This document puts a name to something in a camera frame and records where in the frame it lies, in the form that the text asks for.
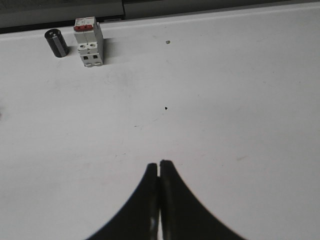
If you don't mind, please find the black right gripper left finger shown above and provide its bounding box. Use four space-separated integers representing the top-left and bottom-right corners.
88 163 160 240

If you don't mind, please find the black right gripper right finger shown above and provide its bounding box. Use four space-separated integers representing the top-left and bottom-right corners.
160 160 243 240

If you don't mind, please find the black cylindrical capacitor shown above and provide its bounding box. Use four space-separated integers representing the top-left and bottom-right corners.
44 28 69 58

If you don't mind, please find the white circuit breaker red switch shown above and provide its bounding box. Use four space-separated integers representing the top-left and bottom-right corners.
73 16 104 68

